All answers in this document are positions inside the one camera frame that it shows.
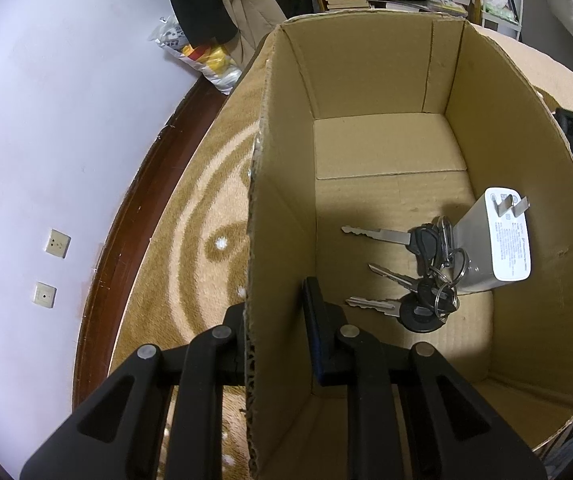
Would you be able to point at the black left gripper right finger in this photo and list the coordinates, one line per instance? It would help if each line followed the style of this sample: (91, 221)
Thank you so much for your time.
(408, 410)

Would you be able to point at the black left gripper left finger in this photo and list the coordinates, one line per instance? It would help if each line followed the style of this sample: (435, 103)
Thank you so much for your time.
(158, 415)

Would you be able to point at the bunch of black-headed keys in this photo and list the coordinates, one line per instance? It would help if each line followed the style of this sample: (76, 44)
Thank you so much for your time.
(432, 295)

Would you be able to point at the white USB charger plug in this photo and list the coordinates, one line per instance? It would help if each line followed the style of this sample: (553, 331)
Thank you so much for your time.
(491, 242)

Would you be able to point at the cardboard box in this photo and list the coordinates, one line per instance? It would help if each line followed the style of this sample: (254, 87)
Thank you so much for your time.
(379, 119)

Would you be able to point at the beige brown patterned rug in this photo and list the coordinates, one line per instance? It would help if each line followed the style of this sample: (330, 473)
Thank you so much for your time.
(196, 262)

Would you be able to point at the beige hanging coat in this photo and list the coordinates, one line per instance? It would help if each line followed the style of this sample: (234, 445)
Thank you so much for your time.
(254, 19)

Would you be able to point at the plastic bag with yellow items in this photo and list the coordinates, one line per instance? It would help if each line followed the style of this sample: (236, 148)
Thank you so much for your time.
(211, 60)

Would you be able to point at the black hanging coat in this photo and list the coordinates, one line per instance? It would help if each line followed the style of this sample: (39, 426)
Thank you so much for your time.
(204, 21)

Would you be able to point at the lower white wall socket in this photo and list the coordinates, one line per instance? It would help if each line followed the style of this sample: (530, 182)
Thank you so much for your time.
(44, 295)

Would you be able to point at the white wall socket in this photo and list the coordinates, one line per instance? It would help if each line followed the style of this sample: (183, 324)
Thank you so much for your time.
(57, 244)
(44, 295)

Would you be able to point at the upper white wall socket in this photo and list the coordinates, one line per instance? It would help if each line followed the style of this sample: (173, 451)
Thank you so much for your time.
(57, 244)

